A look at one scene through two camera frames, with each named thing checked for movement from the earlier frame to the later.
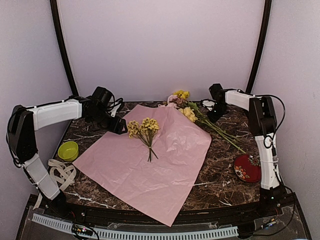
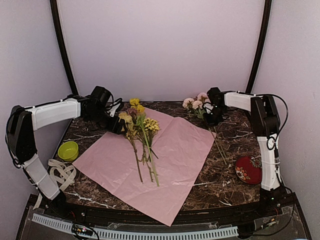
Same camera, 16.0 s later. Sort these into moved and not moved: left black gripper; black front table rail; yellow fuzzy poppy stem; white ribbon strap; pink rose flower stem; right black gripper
Moved: pink rose flower stem; yellow fuzzy poppy stem
Not moved: white ribbon strap; right black gripper; left black gripper; black front table rail
